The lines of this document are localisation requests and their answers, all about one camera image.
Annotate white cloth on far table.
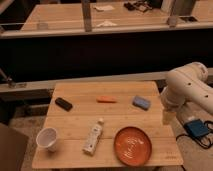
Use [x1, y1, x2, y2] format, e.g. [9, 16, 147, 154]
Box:
[97, 20, 117, 27]

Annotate orange ceramic plate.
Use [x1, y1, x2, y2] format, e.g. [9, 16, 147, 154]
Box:
[113, 127, 152, 167]

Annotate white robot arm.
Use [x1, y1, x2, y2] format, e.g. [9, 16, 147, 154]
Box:
[160, 62, 213, 125]

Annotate blue power adapter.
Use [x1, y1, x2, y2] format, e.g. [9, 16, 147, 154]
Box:
[184, 119, 210, 138]

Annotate orange marker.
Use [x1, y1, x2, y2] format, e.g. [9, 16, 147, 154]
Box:
[96, 96, 117, 103]

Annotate metal post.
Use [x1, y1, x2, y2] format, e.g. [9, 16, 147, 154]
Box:
[81, 0, 92, 32]

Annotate white plastic bottle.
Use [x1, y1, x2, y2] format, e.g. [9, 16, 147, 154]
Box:
[83, 118, 104, 156]

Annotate black items on far table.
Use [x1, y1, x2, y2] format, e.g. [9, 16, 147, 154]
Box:
[123, 0, 152, 13]

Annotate black rectangular block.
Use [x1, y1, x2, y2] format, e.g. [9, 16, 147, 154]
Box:
[55, 97, 73, 111]

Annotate blue sponge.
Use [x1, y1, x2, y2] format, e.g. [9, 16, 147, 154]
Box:
[132, 96, 151, 110]

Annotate white paper on far table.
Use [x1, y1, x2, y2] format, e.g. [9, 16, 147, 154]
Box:
[93, 5, 115, 12]

